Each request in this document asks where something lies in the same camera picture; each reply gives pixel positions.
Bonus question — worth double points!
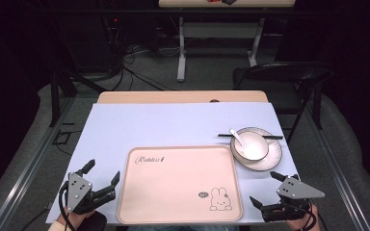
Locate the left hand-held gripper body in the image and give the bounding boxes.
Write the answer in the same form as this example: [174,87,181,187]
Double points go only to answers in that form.
[66,171,118,216]

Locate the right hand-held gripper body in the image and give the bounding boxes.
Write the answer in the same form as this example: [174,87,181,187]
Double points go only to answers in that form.
[259,174,326,223]

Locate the person's left hand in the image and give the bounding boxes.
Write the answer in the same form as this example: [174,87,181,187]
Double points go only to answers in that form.
[56,208,94,231]

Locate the person's right hand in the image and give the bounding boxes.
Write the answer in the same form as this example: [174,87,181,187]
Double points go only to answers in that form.
[284,204,321,231]

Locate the white round plate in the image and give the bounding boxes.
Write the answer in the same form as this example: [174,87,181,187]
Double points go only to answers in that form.
[229,126,283,172]

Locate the white bowl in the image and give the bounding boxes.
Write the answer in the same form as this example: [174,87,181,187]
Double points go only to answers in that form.
[233,130,270,162]

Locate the black chopstick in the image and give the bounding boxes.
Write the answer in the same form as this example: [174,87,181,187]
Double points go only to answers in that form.
[217,134,284,141]
[217,133,284,140]

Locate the white ceramic spoon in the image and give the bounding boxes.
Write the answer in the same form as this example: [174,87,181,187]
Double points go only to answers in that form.
[228,128,249,149]

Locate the pink rabbit print tray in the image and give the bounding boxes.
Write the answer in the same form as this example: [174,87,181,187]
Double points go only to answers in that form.
[117,144,244,225]

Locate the pale blue table mat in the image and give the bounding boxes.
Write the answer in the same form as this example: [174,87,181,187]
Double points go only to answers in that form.
[45,102,301,225]

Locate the black metal stand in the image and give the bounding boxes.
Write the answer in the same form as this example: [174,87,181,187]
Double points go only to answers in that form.
[48,65,108,128]

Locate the black folding chair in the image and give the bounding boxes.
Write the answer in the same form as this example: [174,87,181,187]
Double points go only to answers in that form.
[231,61,335,144]

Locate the black power strip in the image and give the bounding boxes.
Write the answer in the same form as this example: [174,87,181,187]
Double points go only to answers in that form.
[108,14,122,44]

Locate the white-legged wooden table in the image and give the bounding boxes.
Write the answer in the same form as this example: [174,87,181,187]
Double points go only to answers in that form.
[158,0,297,83]

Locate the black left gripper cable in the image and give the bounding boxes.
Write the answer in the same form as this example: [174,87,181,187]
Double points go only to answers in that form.
[58,181,78,231]

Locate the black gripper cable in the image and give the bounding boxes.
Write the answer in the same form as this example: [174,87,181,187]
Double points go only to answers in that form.
[58,181,78,231]
[302,199,323,231]

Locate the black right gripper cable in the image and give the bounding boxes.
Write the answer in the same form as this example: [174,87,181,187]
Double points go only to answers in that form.
[302,199,323,231]

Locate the black flat floor bracket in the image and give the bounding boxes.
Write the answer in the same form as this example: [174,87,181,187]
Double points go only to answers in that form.
[51,121,83,148]

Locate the metal floor rail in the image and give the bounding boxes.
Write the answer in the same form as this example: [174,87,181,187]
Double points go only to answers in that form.
[304,104,370,231]
[0,95,75,231]

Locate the black floor cables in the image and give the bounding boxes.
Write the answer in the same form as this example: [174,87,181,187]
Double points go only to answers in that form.
[107,42,177,92]

